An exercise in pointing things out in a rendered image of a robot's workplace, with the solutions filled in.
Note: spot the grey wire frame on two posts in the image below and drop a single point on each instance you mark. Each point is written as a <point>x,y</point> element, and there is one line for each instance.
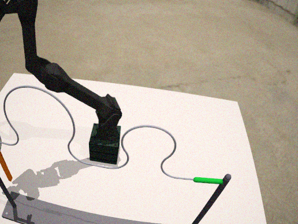
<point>27,210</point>

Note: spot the orange handle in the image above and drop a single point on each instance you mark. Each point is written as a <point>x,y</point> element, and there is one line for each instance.
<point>4,166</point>

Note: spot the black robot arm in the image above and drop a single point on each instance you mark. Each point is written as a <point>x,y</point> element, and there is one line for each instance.
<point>54,77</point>

